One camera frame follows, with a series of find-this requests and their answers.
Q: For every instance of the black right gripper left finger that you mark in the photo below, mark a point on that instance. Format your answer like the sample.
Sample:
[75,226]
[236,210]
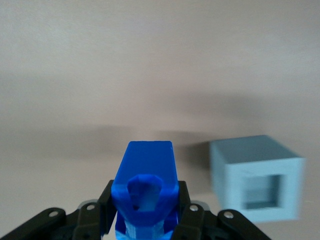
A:
[106,212]

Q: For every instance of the gray hollow cube base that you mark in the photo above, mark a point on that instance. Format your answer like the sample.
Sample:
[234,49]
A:
[230,180]

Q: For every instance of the blue plastic part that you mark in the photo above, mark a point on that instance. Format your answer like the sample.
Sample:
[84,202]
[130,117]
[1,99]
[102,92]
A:
[147,160]

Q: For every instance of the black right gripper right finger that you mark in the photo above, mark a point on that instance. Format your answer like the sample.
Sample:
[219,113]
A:
[183,215]

